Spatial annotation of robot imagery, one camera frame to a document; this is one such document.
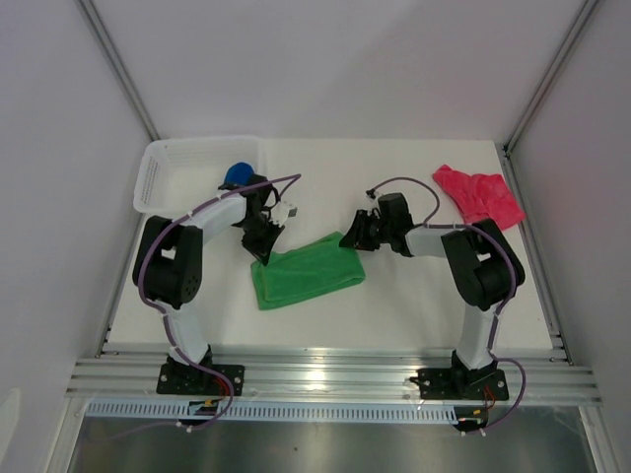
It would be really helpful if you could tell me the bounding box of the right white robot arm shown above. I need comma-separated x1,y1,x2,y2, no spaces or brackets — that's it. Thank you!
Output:
339,193,526,398

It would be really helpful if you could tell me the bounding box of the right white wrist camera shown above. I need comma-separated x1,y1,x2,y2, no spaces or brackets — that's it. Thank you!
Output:
365,188,380,201

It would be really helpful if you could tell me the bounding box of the right aluminium corner post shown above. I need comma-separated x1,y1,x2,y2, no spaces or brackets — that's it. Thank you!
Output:
502,0,605,154

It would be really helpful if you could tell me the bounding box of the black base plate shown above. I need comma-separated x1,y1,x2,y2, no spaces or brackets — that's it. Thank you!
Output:
409,367,510,401
156,363,245,397

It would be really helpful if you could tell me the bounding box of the blue towel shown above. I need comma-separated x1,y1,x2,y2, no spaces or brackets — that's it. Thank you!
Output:
223,162,255,186

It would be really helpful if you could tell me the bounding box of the aluminium corner post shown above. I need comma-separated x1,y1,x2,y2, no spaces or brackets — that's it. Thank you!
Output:
502,0,605,154
74,0,161,142

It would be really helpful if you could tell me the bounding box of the left aluminium corner post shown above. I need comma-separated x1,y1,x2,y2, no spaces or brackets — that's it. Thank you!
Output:
74,0,161,142

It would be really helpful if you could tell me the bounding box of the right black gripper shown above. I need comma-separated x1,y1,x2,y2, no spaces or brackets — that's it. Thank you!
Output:
339,209,393,251

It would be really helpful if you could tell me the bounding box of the white plastic basket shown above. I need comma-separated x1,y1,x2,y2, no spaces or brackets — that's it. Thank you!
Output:
133,136,266,218

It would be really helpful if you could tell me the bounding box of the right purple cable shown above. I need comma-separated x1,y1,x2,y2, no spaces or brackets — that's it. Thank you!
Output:
365,177,526,438

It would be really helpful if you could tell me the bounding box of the purple cable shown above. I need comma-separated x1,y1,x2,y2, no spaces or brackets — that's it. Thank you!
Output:
137,172,303,438
365,177,526,438

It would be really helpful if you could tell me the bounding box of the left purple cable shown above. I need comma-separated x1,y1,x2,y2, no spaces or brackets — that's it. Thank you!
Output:
137,172,303,438

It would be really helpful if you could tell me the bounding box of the aluminium front rail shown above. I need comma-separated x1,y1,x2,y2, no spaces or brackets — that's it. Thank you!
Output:
66,344,602,406

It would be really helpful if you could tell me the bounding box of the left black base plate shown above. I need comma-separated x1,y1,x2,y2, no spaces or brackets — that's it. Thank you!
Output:
156,363,245,397

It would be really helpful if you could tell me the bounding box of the pink towel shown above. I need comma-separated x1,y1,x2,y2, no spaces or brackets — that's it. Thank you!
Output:
432,165,526,231

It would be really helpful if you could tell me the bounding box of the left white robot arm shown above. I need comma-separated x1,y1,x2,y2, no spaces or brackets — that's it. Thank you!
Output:
132,173,297,394

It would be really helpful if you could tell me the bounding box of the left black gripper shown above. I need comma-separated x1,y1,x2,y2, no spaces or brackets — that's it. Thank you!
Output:
238,215,284,265

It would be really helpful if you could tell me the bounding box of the white slotted cable duct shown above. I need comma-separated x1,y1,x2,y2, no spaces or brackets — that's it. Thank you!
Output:
85,398,468,425

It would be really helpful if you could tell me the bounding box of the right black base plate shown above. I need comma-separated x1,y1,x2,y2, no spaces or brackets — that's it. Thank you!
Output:
409,367,510,401

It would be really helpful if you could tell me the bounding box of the green towel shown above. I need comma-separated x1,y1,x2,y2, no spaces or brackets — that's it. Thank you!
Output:
250,232,366,310

